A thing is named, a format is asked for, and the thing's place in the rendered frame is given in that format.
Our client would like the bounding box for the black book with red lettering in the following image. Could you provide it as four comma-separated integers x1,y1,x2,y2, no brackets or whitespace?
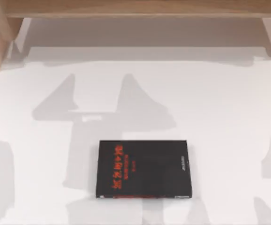
95,139,193,200

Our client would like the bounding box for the wooden shelf unit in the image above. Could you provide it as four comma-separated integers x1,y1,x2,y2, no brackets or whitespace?
0,0,271,72

